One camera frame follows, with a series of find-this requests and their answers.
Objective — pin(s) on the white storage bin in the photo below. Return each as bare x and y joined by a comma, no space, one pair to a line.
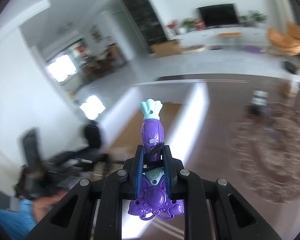
185,105

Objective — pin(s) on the black printed cardboard box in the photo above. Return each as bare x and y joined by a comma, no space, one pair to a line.
259,102

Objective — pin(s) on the black flat television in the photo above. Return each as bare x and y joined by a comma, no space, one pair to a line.
219,15

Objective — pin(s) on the dark glass display cabinet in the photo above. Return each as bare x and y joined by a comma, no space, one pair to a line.
145,23

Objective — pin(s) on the purple toy wand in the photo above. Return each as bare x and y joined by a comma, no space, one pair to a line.
154,201

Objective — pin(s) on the orange lounge chair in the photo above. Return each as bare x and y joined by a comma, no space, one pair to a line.
288,43

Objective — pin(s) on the wooden bench with hairpin legs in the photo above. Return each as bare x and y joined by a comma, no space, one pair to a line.
229,35

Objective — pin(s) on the green potted plant right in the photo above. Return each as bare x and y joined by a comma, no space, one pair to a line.
257,18

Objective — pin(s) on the green plant beside flowers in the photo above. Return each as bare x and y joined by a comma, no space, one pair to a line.
189,24

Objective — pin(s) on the person's left hand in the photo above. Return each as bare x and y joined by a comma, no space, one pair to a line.
42,206

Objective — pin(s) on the cardboard box on floor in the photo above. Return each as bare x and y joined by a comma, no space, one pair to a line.
166,49

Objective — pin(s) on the white low tv cabinet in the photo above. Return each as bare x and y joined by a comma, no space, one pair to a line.
251,36

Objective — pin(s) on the red flowers in white vase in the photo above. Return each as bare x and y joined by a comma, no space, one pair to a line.
173,28

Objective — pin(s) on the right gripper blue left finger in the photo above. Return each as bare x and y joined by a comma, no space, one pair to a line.
138,182

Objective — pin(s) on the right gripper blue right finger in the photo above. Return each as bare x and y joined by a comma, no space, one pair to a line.
170,173

